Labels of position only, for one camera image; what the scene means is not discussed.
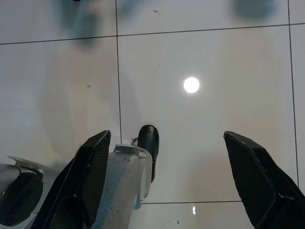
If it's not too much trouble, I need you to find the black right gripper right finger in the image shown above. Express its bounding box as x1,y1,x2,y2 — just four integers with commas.
223,130,305,229

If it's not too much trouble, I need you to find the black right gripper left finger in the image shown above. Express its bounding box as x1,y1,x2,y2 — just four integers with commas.
30,130,112,229

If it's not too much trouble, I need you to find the white robot right leg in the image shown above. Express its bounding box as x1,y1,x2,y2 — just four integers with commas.
91,144,153,229

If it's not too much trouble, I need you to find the black and white robot left leg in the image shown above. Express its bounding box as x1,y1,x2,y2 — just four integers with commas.
0,156,58,227

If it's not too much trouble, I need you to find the black robot right foot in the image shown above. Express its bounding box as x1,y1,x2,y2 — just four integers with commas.
138,124,160,184

